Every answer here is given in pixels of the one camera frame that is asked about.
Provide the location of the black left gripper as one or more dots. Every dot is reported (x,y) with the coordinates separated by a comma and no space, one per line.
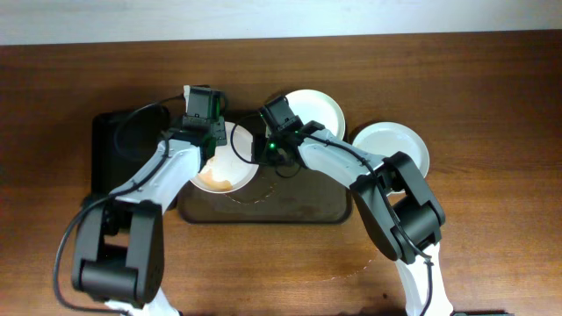
(221,128)

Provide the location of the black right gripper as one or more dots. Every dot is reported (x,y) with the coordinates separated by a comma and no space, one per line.
(259,153)

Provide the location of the white plate with sauce stain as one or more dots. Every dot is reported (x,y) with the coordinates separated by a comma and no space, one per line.
(388,138)

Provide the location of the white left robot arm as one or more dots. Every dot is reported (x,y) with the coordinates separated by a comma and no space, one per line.
(118,258)

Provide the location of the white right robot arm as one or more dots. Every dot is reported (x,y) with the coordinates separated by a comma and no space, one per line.
(399,211)

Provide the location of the large brown serving tray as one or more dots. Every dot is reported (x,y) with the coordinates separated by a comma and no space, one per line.
(274,195)

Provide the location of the small black tray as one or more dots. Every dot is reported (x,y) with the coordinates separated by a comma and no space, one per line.
(122,143)

